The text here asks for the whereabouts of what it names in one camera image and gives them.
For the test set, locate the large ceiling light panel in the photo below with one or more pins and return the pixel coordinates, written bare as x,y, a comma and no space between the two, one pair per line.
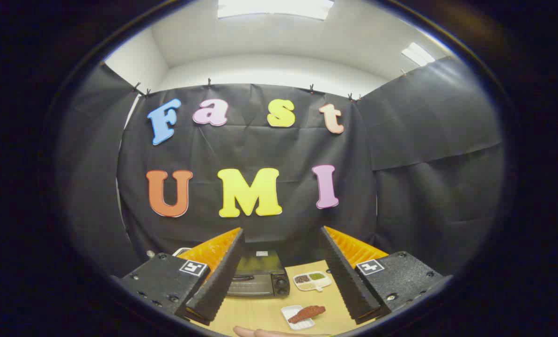
274,8

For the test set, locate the white divided dish with beans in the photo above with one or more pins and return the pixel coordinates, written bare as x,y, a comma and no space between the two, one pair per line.
312,281

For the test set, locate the small ceiling light panel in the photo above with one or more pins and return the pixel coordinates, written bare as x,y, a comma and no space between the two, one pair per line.
418,54

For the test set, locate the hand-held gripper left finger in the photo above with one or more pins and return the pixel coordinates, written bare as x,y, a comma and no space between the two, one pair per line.
223,276

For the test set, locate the small white rectangular plate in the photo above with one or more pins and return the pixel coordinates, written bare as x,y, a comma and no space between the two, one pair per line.
290,311

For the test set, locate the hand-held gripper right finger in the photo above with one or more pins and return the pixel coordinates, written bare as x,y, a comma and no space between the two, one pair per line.
347,276

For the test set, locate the white bread toaster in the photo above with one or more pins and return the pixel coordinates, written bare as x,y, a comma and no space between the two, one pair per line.
181,252

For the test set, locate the black toaster oven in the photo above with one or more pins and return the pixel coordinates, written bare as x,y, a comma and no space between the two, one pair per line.
260,276

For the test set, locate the reddish-brown meat slice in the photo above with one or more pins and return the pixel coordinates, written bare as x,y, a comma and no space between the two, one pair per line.
307,313

